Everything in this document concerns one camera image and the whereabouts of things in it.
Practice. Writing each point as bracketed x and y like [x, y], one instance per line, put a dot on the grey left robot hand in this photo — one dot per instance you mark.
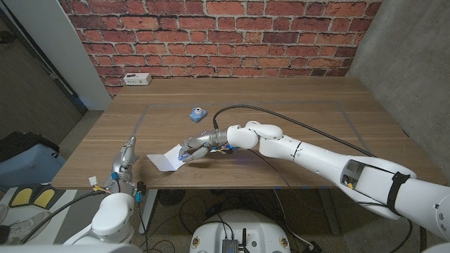
[126, 158]

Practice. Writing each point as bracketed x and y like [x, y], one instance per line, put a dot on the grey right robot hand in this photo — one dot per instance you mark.
[207, 140]

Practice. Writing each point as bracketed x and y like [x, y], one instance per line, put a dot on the white paper shipping label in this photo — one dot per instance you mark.
[163, 161]

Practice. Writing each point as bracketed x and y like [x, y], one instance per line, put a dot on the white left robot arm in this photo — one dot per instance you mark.
[112, 214]

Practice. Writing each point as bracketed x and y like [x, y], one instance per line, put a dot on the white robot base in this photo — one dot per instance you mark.
[253, 228]

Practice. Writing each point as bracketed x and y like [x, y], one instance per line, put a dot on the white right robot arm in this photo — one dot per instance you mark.
[316, 156]

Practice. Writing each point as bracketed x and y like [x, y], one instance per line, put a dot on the black floor fan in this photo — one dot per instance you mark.
[171, 197]

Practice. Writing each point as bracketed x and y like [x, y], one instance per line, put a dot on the white table leg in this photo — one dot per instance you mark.
[147, 214]

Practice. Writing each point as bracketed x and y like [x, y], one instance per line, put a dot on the white power strip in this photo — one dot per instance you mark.
[137, 79]

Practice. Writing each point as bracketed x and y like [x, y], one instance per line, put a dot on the black yellow foot pedal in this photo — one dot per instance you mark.
[44, 198]
[22, 197]

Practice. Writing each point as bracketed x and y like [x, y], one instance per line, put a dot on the red brick printed backdrop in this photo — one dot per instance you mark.
[218, 38]

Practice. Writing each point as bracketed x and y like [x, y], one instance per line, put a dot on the black bag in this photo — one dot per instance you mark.
[21, 142]

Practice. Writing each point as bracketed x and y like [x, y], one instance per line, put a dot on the grey electronics box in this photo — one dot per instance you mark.
[229, 246]

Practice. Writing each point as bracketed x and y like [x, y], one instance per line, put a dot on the white floor mat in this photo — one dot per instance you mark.
[17, 213]

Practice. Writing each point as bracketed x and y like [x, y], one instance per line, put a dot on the grey sneaker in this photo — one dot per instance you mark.
[24, 230]

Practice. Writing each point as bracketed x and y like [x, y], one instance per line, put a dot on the grey table leg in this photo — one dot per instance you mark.
[329, 214]

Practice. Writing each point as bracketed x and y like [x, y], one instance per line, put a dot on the blue toy camera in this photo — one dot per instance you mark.
[197, 115]

